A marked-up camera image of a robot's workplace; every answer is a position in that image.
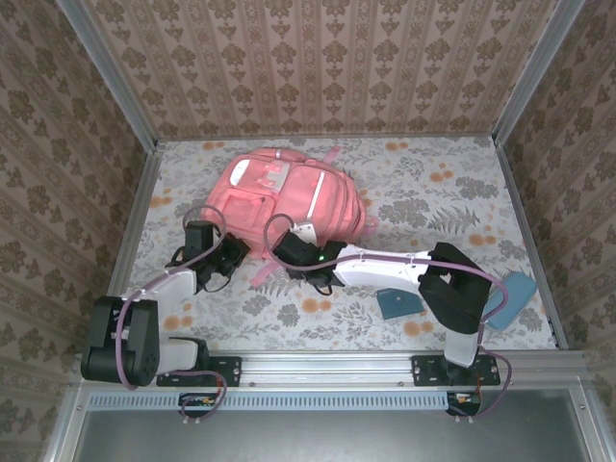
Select pink backpack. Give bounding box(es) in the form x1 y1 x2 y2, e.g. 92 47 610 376
198 146 381 290

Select small teal wallet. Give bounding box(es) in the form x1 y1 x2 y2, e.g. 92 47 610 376
375 287 423 320

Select floral tablecloth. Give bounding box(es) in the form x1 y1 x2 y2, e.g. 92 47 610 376
111 136 560 352

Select black connector board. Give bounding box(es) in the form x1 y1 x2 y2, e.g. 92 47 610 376
445 390 482 418
178 392 218 418

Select grey metal panel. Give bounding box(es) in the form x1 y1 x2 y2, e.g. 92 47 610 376
71 408 586 462

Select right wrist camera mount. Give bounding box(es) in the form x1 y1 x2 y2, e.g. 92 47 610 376
292 219 319 244

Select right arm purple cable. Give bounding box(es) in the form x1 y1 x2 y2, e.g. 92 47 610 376
265 214 514 421

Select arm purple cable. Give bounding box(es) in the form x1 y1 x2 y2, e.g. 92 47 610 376
265 214 514 421
115 205 230 425

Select aluminium frame rail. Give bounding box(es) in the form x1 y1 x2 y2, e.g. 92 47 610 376
90 141 165 352
494 138 570 351
156 132 497 143

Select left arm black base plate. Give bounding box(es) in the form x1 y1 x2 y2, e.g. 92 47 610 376
156 354 243 388

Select wide aluminium extrusion rail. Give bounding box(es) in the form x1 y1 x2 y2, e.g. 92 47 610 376
71 349 589 388

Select slotted grey cable duct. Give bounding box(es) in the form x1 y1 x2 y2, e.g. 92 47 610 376
89 390 448 412

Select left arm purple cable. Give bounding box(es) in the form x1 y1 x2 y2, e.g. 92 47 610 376
115 205 230 425

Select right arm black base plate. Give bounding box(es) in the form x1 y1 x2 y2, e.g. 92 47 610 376
411 354 501 388

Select aluminium frame post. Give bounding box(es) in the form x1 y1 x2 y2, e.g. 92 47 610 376
55 0 160 151
493 0 586 146

